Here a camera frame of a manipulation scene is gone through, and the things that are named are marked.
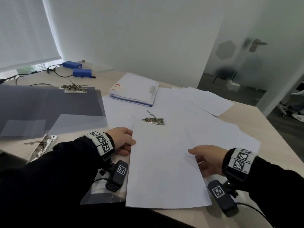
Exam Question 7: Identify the person's right hand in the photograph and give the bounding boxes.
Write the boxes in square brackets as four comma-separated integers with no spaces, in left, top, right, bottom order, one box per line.
[188,144,228,179]

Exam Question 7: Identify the person's left hand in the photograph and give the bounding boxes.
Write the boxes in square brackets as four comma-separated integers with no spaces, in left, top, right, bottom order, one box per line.
[105,127,136,156]

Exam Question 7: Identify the blue folder with dark logo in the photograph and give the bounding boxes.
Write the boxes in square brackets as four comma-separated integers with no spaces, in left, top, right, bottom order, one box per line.
[110,96,154,107]

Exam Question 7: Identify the white paper stack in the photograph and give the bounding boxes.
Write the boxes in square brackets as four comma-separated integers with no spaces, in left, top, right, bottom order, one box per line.
[125,120,212,209]
[110,73,158,102]

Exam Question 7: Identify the stack of folders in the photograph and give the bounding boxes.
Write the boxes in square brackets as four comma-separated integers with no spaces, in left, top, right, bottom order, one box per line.
[110,73,160,104]

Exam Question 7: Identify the pile of white paper sheets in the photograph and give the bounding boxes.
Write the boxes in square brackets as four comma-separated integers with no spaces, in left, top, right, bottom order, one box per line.
[102,86,262,164]

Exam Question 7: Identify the person's left forearm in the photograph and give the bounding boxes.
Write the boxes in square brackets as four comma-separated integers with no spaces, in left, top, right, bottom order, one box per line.
[0,136,114,228]

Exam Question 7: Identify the person's right forearm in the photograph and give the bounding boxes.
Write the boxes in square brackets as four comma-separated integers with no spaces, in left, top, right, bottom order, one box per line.
[223,156,304,228]

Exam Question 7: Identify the white wristband with black markers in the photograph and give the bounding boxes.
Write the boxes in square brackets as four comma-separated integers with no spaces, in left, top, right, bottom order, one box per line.
[223,148,258,182]
[85,131,116,161]

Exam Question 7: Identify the white box behind glass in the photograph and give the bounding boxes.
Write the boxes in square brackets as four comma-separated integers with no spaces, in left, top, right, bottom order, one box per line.
[227,80,241,91]

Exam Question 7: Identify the blue battery pack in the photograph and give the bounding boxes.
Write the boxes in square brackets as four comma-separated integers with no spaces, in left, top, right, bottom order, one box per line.
[62,61,83,69]
[72,68,92,78]

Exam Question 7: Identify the dark chair behind glass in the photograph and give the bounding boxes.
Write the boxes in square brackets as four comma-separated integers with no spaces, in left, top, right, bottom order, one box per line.
[212,68,236,83]

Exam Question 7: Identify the white office chair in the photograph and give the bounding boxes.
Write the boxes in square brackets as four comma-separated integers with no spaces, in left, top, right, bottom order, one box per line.
[276,89,304,117]

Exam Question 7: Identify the gray hexagon sticker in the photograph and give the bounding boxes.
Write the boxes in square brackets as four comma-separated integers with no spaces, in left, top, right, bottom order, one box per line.
[215,40,237,61]

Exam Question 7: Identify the white roller blind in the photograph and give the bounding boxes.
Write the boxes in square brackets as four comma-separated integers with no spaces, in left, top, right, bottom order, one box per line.
[0,0,63,70]

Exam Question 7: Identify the frosted glass door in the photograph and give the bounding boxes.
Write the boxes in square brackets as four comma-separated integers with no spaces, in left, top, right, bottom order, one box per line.
[197,0,304,114]

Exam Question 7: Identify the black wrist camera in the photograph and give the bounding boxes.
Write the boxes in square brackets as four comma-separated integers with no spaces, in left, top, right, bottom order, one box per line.
[208,180,239,218]
[105,160,129,192]

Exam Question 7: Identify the black power cable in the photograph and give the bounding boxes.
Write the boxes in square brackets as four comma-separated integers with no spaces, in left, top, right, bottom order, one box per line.
[15,76,54,88]

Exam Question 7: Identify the silver door handle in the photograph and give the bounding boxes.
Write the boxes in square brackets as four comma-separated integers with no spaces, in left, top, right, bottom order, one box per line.
[249,39,269,53]

